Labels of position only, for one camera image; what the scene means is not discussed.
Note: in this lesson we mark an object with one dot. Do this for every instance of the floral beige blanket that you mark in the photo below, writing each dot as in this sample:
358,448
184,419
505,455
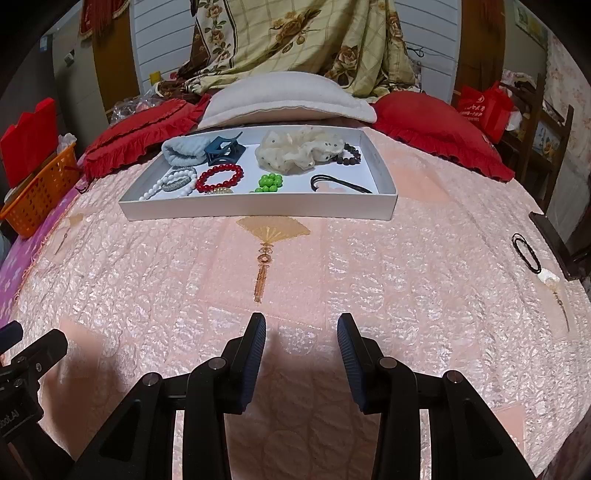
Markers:
286,41

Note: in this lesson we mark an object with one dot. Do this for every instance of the red box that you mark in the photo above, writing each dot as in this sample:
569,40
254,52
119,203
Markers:
27,138

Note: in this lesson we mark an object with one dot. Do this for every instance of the cream dotted scrunchie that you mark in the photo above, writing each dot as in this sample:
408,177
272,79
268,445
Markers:
286,152

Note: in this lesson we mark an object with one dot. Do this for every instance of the orange plastic basket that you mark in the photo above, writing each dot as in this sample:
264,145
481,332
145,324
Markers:
41,194

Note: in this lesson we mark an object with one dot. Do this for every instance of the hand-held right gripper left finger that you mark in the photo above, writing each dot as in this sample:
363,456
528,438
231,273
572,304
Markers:
256,355

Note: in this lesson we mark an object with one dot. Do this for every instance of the pink quilted bedspread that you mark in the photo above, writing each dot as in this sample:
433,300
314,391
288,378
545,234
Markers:
369,277

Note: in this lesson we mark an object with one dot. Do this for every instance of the white slatted headboard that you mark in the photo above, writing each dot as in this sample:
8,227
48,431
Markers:
157,41

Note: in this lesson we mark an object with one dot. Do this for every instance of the silver bangle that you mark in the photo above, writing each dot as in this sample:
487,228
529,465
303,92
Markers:
178,183

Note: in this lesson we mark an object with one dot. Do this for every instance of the light blue fluffy scrunchie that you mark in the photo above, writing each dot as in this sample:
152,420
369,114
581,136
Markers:
184,150

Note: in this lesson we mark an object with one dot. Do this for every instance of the blue hair claw clip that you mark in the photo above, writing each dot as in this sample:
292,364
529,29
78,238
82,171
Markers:
219,150

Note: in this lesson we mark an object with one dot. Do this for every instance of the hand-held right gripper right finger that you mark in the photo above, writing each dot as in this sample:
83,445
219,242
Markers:
348,360

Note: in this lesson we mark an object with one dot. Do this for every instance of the white tray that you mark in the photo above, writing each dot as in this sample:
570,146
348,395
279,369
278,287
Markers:
295,181

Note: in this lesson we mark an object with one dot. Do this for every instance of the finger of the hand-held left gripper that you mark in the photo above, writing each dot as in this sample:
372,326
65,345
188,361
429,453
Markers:
10,334
46,350

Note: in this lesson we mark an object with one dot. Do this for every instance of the red ruffled pillow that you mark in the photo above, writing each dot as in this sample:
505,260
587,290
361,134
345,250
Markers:
138,129
429,120

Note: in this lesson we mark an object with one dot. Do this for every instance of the red shopping bag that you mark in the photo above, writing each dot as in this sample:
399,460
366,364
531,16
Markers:
485,110

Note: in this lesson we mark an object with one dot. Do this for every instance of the white pillow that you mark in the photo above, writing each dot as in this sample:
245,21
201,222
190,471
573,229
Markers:
277,97

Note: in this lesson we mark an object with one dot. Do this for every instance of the white flower hairpin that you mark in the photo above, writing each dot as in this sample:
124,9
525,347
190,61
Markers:
550,278

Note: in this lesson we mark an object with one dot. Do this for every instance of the red tasselled curtain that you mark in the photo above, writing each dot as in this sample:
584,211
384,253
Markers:
104,16

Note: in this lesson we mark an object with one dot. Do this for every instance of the pale floral cloth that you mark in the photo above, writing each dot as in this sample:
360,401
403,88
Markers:
568,83

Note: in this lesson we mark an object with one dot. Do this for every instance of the clear plastic bag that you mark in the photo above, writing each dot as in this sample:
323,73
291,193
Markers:
131,110

